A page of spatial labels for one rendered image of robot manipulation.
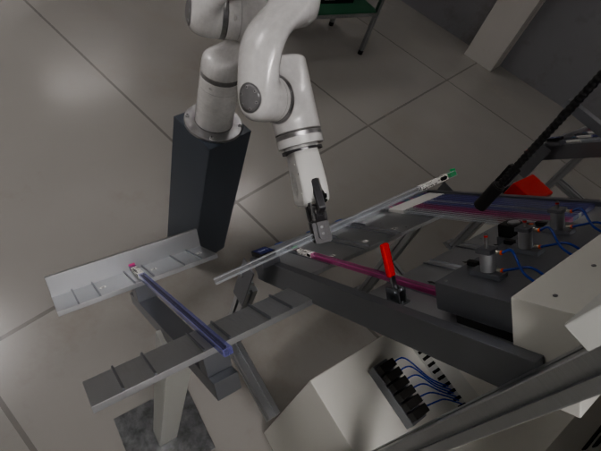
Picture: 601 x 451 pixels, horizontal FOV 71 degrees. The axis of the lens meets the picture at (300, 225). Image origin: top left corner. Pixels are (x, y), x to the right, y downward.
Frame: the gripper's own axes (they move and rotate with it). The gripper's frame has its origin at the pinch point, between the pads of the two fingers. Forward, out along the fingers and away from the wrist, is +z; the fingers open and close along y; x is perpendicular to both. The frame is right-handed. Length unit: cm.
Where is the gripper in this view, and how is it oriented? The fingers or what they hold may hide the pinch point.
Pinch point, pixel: (320, 231)
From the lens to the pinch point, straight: 78.6
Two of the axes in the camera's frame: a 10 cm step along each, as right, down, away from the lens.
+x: 9.6, -2.4, 1.8
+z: 2.2, 9.7, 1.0
